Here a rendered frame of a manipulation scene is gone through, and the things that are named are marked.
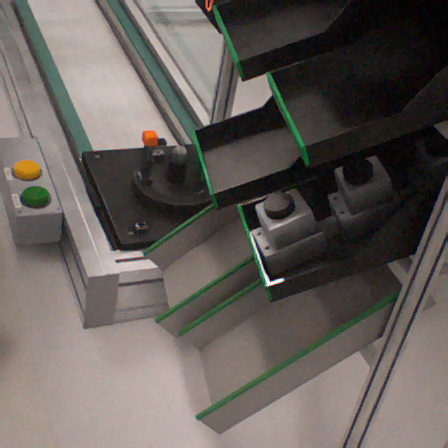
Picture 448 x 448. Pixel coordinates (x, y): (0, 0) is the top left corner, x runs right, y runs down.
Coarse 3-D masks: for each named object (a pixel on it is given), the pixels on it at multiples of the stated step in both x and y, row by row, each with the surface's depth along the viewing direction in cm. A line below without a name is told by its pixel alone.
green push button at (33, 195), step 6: (30, 186) 125; (36, 186) 125; (24, 192) 124; (30, 192) 124; (36, 192) 124; (42, 192) 124; (48, 192) 125; (24, 198) 123; (30, 198) 123; (36, 198) 123; (42, 198) 123; (48, 198) 124; (30, 204) 123; (36, 204) 123; (42, 204) 123
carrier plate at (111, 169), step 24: (192, 144) 142; (96, 168) 132; (120, 168) 133; (96, 192) 129; (120, 192) 128; (120, 216) 123; (144, 216) 124; (168, 216) 125; (192, 216) 126; (120, 240) 119; (144, 240) 120
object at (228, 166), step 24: (240, 120) 100; (264, 120) 101; (216, 144) 100; (240, 144) 99; (264, 144) 98; (288, 144) 96; (216, 168) 97; (240, 168) 95; (264, 168) 94; (288, 168) 90; (312, 168) 91; (216, 192) 90; (240, 192) 91; (264, 192) 91
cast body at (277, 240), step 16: (288, 192) 82; (256, 208) 82; (272, 208) 80; (288, 208) 79; (304, 208) 80; (272, 224) 80; (288, 224) 79; (304, 224) 80; (320, 224) 84; (336, 224) 84; (256, 240) 83; (272, 240) 80; (288, 240) 81; (304, 240) 81; (320, 240) 82; (272, 256) 81; (288, 256) 82; (304, 256) 83; (272, 272) 83
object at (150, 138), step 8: (144, 136) 122; (152, 136) 122; (144, 144) 123; (152, 144) 123; (160, 144) 124; (144, 152) 125; (152, 152) 124; (144, 160) 125; (144, 168) 126; (144, 176) 127
